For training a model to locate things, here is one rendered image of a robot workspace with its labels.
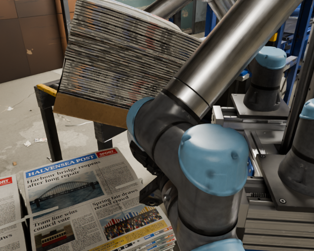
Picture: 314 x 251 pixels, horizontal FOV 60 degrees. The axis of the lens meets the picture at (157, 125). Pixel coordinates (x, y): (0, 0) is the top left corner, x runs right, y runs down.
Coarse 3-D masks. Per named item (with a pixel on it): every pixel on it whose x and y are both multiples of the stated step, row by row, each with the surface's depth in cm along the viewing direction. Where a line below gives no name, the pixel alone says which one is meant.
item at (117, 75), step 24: (72, 24) 49; (96, 24) 50; (120, 24) 51; (144, 24) 52; (72, 48) 50; (96, 48) 51; (120, 48) 52; (144, 48) 53; (168, 48) 55; (192, 48) 56; (72, 72) 51; (96, 72) 53; (120, 72) 54; (144, 72) 55; (168, 72) 56; (96, 96) 54; (120, 96) 56; (144, 96) 57
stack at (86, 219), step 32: (64, 160) 80; (96, 160) 80; (0, 192) 69; (32, 192) 68; (64, 192) 69; (96, 192) 69; (128, 192) 69; (0, 224) 60; (32, 224) 60; (64, 224) 60; (96, 224) 60; (128, 224) 60; (160, 224) 60
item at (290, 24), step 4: (288, 20) 348; (292, 20) 348; (296, 20) 348; (312, 20) 348; (288, 24) 320; (292, 24) 320; (288, 28) 296; (292, 28) 296; (308, 28) 300; (292, 32) 276; (308, 32) 308; (284, 36) 258; (288, 36) 267; (292, 36) 261; (308, 36) 305; (284, 40) 251; (288, 40) 264; (292, 40) 273; (288, 44) 268; (284, 48) 255; (288, 48) 255
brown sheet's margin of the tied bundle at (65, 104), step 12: (60, 96) 53; (72, 96) 53; (60, 108) 54; (72, 108) 54; (84, 108) 55; (96, 108) 56; (108, 108) 56; (120, 108) 57; (96, 120) 57; (108, 120) 57; (120, 120) 58
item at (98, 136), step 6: (96, 126) 115; (102, 126) 113; (108, 126) 116; (114, 126) 119; (96, 132) 117; (102, 132) 114; (108, 132) 117; (114, 132) 120; (120, 132) 123; (96, 138) 119; (102, 138) 116; (108, 138) 118
